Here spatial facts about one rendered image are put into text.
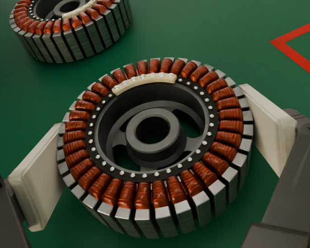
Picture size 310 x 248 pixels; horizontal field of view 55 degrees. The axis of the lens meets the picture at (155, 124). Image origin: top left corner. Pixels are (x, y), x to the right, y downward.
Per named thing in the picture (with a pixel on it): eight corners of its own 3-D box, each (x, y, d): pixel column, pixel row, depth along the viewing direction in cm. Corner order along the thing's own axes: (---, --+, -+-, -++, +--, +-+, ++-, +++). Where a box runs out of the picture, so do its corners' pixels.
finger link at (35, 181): (45, 231, 14) (29, 233, 14) (78, 161, 20) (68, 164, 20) (21, 174, 13) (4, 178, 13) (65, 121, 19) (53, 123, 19)
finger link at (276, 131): (279, 123, 12) (297, 119, 12) (236, 85, 19) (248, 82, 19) (284, 186, 13) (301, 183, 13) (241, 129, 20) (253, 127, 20)
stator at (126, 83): (278, 220, 16) (290, 189, 13) (72, 258, 16) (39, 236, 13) (222, 77, 23) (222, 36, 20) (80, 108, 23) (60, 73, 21)
